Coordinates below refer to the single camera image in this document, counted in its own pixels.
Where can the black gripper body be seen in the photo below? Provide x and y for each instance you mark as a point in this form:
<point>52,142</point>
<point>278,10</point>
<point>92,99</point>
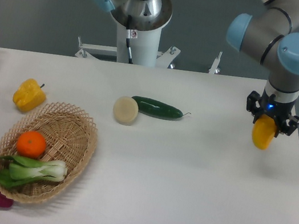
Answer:
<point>266,104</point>

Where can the yellow mango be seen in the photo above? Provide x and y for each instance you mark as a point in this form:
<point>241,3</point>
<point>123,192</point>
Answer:
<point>263,132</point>

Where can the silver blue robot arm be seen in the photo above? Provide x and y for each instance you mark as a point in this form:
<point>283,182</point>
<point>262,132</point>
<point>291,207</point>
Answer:
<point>271,39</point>

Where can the dark green cucumber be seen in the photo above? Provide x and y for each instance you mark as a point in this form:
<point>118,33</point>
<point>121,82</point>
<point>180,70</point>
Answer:
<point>157,109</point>

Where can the round beige bun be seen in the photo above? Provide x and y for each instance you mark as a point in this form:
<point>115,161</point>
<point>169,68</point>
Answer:
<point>125,110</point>

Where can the woven wicker basket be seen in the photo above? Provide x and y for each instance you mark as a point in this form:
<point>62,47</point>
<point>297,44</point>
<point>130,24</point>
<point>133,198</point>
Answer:
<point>71,136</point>

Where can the orange tangerine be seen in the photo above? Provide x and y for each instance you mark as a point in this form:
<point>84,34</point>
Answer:
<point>31,144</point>

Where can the yellow bell pepper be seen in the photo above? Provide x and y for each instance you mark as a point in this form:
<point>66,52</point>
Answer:
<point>29,95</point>

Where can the green bok choy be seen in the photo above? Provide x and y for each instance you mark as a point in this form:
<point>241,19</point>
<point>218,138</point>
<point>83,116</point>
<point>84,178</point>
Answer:
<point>24,170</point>

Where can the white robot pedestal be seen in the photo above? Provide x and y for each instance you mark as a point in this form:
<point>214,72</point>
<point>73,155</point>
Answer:
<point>139,24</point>

